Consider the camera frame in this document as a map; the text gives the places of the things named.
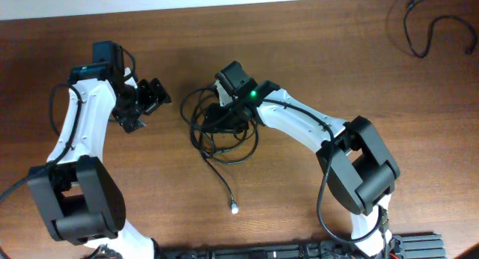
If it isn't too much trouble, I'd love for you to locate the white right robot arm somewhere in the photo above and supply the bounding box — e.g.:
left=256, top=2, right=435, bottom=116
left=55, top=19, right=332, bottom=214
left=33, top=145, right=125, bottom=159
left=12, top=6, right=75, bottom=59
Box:
left=202, top=61, right=400, bottom=258

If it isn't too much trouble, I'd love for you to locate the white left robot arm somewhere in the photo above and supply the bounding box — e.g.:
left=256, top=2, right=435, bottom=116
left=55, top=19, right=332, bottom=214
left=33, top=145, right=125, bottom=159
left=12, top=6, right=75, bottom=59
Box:
left=28, top=40, right=171, bottom=258

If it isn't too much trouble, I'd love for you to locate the black USB cable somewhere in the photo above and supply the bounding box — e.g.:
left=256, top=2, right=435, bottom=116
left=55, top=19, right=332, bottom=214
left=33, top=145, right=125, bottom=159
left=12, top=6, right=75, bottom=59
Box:
left=179, top=85, right=260, bottom=215
left=403, top=0, right=479, bottom=59

